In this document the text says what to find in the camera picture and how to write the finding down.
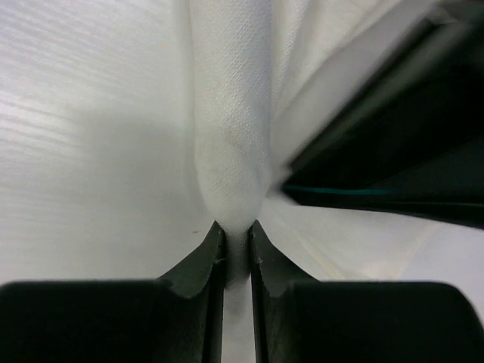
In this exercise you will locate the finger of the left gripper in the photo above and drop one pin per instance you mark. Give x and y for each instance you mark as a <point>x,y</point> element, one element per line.
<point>410,141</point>

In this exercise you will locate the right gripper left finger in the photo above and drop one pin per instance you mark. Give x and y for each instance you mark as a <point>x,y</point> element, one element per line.
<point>176,317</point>

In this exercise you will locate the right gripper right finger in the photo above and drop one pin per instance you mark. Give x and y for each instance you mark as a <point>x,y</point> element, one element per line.
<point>298,318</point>

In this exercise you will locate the white cloth napkin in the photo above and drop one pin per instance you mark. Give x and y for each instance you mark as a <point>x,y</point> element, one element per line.
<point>266,75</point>

